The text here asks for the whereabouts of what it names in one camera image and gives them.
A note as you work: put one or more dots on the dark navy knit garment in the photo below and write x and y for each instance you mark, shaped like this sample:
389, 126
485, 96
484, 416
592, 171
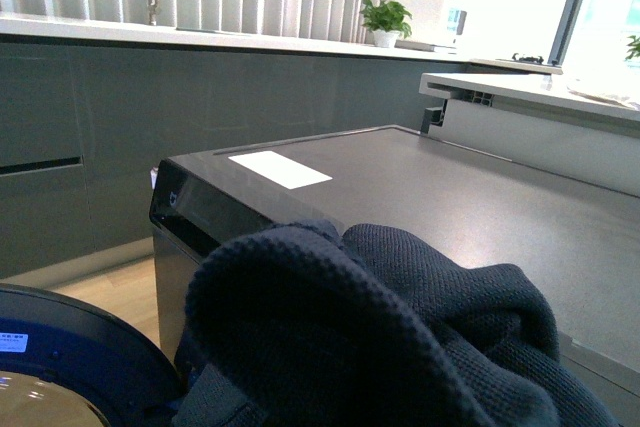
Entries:
299, 325

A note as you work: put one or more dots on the grey front-load washing machine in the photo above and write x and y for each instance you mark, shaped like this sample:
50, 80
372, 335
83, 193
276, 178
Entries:
577, 242

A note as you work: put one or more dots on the washing machine round door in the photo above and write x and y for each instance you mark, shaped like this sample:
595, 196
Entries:
91, 353

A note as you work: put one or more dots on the green potted plant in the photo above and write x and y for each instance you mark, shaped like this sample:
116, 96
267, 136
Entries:
387, 21

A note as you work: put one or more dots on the white countertop appliance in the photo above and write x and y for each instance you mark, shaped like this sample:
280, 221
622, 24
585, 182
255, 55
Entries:
435, 24

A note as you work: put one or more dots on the dark grey kitchen cabinets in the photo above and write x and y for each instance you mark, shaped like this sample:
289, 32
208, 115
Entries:
84, 122

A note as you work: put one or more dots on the black gas stove burner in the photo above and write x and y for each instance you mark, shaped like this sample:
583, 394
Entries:
529, 59

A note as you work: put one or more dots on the white side counter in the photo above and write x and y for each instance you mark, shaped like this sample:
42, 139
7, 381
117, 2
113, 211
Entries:
535, 120

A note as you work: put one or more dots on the white blue energy label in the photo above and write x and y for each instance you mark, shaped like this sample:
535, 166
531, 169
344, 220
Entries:
13, 342

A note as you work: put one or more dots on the white kitchen countertop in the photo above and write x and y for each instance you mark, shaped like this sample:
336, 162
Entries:
32, 26

